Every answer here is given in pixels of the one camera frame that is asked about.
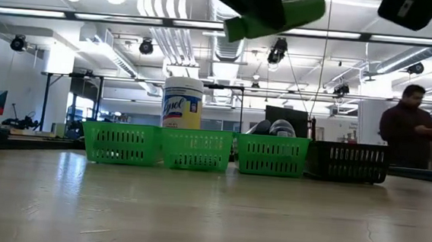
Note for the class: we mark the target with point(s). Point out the person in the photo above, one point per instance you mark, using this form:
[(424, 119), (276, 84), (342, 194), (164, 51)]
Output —
[(406, 130)]

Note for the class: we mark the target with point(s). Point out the black ceiling camera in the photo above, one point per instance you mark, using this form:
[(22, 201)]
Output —
[(278, 51), (342, 89), (18, 43), (416, 68), (146, 46)]

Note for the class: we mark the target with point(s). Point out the yellow white wipes canister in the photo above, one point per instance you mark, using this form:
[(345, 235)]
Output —
[(182, 107)]

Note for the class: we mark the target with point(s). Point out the black monitor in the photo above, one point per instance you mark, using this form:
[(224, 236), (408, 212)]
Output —
[(300, 117)]

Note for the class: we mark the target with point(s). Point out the black plastic basket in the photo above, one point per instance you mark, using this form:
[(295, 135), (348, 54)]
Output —
[(349, 146)]

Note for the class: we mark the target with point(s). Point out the background black robot arm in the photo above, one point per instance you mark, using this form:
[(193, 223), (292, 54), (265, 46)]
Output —
[(21, 122)]

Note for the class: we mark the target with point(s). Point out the small green bottle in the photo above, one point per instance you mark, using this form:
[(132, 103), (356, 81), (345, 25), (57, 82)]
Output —
[(308, 7)]

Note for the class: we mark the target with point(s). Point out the green plastic basket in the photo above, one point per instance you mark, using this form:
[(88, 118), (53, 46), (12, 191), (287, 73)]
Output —
[(198, 134), (273, 140), (124, 128)]

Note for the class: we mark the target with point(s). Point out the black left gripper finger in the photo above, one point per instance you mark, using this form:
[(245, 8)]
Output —
[(254, 5)]

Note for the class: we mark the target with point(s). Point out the black overhead frame beam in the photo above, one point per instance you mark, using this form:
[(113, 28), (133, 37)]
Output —
[(131, 20)]

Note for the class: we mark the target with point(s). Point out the white pillar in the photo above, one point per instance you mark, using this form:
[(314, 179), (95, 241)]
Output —
[(368, 122)]

